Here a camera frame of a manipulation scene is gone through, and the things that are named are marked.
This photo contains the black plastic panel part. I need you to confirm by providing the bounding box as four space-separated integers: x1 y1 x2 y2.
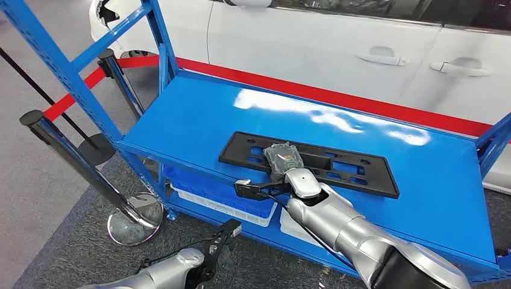
218 131 400 199

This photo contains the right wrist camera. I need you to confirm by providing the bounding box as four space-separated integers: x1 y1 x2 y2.
233 179 292 202

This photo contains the chrome stanchion post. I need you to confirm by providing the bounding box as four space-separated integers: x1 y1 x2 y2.
19 110 165 246
98 48 145 120

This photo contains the red barrier belt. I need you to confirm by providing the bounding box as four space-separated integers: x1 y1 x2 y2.
116 55 511 145
43 67 108 122

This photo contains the thin black pole stand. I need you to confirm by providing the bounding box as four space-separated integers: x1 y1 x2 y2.
0 47 116 166

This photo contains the blue metal shelf rack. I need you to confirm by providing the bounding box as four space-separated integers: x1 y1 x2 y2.
0 0 511 286

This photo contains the white car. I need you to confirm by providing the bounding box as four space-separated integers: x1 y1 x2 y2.
88 0 511 196

